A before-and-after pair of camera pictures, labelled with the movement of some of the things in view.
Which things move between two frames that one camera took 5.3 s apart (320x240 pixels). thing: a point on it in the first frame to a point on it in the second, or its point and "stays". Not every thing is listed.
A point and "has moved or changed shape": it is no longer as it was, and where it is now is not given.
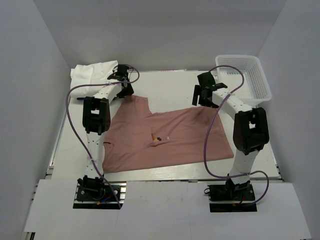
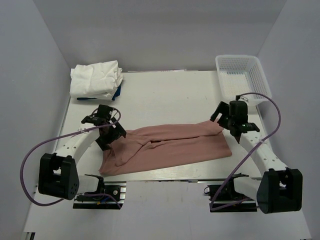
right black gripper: [197, 92] to [223, 108]
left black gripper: [130, 91] to [118, 131]
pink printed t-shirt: [140, 139] has moved or changed shape
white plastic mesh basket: [243, 75] stays
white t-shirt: [90, 74] stays
